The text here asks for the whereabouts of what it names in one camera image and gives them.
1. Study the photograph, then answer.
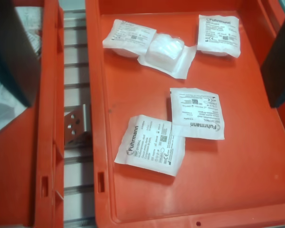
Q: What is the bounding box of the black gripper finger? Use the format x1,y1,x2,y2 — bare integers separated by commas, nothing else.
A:
260,13,285,109
0,0,41,107

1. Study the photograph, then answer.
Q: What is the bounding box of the white printed paper pouch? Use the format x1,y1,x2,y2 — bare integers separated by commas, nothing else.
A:
15,6,42,58

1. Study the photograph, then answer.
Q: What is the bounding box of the clear plastic pouch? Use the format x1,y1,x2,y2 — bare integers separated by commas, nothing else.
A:
0,71,28,140

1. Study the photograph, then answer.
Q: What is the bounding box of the white Fuhrmann bandage packet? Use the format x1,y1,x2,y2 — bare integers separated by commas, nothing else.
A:
114,114,186,177
102,19,157,57
196,14,242,57
170,87,225,141

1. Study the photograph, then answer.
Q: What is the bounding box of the bandage packet clear side up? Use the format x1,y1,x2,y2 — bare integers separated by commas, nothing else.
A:
137,33,197,79

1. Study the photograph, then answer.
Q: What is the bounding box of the red plastic crate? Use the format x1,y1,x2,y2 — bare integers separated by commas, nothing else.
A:
85,0,285,228
0,0,65,228

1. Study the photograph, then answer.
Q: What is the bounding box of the metal angle bracket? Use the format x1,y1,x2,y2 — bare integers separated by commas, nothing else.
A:
64,104,91,150

